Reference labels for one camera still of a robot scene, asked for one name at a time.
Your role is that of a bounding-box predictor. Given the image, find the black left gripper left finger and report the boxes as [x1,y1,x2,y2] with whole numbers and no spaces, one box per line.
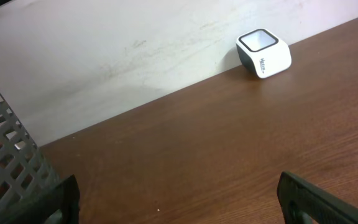
[0,175,80,224]

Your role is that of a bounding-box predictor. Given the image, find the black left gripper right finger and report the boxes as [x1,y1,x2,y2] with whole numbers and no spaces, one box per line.
[277,171,358,224]

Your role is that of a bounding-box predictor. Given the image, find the white barcode scanner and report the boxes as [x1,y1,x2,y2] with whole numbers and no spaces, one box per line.
[236,28,292,79]

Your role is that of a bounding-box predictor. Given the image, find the grey perforated plastic basket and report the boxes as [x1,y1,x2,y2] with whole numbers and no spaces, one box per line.
[0,93,60,211]

